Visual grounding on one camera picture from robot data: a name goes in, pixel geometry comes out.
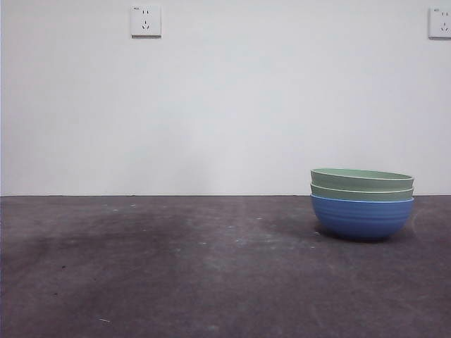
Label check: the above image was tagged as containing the green ribbed bowl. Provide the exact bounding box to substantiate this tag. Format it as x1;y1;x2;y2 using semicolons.
309;168;416;192
309;182;415;203

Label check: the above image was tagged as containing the blue ribbed bowl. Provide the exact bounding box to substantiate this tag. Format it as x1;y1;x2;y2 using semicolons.
309;194;416;244

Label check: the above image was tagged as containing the white wall socket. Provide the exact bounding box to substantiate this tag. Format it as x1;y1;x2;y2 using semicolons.
130;4;163;39
428;6;451;40

